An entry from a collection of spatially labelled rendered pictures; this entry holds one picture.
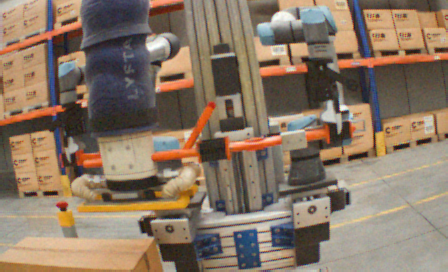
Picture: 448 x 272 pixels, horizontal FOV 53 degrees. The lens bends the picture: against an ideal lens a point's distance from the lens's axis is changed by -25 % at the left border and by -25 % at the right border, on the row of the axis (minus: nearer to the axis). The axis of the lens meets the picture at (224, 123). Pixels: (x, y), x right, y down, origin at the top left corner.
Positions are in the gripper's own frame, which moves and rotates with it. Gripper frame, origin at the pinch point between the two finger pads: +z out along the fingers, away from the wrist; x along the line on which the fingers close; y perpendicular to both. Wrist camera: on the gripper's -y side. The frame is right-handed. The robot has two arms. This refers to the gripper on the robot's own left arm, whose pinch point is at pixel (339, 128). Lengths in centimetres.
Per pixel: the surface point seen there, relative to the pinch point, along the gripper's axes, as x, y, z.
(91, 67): 10, 66, -28
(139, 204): 15, 56, 11
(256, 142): 3.8, 24.0, -0.3
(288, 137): 3.8, 15.4, -0.3
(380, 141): -697, -147, 97
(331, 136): 3.5, 3.0, 1.4
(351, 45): -710, -121, -62
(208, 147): 6.0, 36.3, -0.9
